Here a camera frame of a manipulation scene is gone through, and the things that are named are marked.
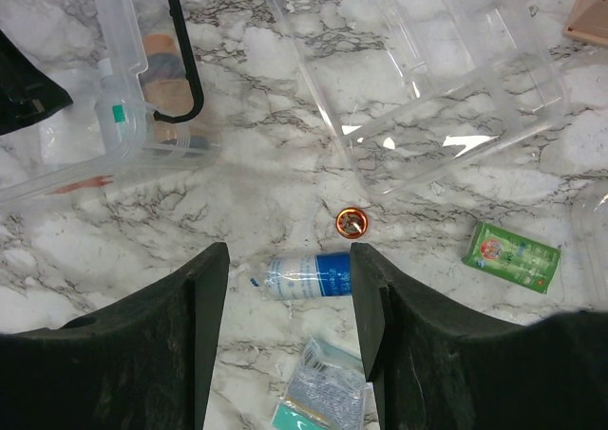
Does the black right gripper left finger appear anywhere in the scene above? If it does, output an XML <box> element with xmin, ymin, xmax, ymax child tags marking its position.
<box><xmin>1</xmin><ymin>243</ymin><xmax>230</xmax><ymax>429</ymax></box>

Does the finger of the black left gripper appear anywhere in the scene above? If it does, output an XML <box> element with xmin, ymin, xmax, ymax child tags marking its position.
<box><xmin>0</xmin><ymin>32</ymin><xmax>73</xmax><ymax>136</ymax></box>

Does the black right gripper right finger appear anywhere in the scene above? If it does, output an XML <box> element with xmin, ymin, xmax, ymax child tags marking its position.
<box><xmin>350</xmin><ymin>243</ymin><xmax>607</xmax><ymax>429</ymax></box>

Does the white bottle green label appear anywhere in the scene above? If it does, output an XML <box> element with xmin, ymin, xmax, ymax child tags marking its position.
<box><xmin>94</xmin><ymin>58</ymin><xmax>129</xmax><ymax>154</ymax></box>

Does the teal clear swab packet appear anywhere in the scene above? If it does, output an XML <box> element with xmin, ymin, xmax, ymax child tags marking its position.
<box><xmin>271</xmin><ymin>338</ymin><xmax>371</xmax><ymax>430</ymax></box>

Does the brown bottle orange cap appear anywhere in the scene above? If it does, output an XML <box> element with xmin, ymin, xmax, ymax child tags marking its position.
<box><xmin>141</xmin><ymin>33</ymin><xmax>211</xmax><ymax>159</ymax></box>

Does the clear plastic kit box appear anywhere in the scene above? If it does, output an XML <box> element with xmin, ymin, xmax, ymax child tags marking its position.
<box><xmin>1</xmin><ymin>0</ymin><xmax>221</xmax><ymax>206</ymax></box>

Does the green medicine box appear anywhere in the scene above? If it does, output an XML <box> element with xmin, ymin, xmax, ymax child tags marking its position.
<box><xmin>461</xmin><ymin>221</ymin><xmax>561</xmax><ymax>294</ymax></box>

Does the clear plastic kit lid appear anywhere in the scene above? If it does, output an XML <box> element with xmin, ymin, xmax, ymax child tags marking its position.
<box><xmin>571</xmin><ymin>179</ymin><xmax>607</xmax><ymax>310</ymax></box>

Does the small round red tin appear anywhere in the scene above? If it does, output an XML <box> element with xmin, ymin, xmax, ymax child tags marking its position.
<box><xmin>335</xmin><ymin>207</ymin><xmax>369</xmax><ymax>239</ymax></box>

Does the peach plastic organizer basket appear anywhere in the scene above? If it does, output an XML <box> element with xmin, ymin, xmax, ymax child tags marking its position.
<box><xmin>562</xmin><ymin>0</ymin><xmax>607</xmax><ymax>47</ymax></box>

